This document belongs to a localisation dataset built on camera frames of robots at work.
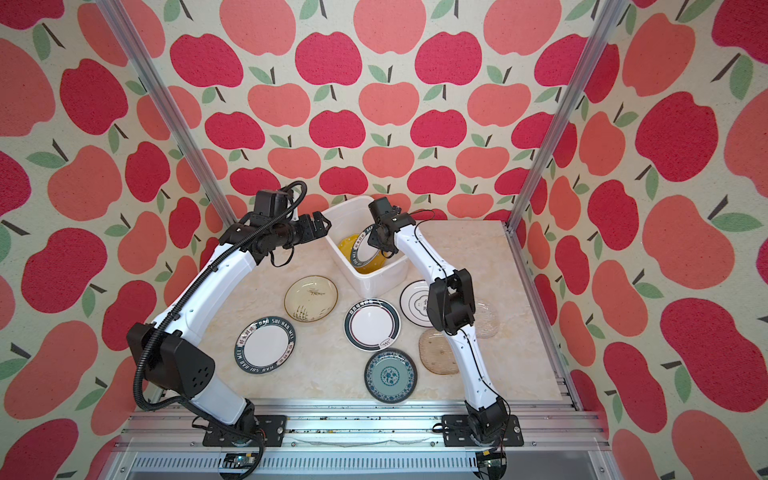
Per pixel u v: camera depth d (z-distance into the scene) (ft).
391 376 2.75
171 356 1.41
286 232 2.18
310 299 3.23
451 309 2.10
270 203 1.95
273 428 2.46
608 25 2.31
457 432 2.41
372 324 3.09
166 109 2.83
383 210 2.63
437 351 2.90
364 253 3.51
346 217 3.58
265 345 2.91
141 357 1.34
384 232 2.39
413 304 3.23
